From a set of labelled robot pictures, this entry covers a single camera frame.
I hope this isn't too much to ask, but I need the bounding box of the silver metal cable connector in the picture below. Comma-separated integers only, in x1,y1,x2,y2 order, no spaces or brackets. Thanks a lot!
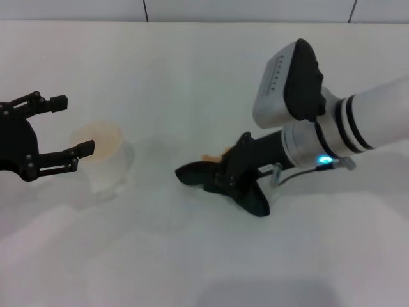
269,162,284,189

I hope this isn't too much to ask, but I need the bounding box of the brown water stain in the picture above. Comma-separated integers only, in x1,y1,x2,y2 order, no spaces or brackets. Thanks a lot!
201,145,236,162

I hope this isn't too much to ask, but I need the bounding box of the white paper cup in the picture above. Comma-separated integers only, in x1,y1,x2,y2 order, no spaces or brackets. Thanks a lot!
70,119,135,203

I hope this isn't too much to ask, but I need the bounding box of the right gripper thin cable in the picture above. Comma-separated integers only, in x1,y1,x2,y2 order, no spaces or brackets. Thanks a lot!
277,163,337,187

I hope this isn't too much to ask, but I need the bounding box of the dark blue rag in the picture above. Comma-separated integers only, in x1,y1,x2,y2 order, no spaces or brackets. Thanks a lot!
174,161,272,218

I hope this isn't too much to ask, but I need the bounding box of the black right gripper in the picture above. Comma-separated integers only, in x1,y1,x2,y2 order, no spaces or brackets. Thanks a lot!
214,130,293,191

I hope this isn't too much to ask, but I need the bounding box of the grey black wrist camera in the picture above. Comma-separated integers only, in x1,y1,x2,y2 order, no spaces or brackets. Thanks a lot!
251,38,325,129

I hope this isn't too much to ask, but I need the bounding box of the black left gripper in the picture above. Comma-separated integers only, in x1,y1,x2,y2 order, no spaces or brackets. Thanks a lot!
0,91,96,182

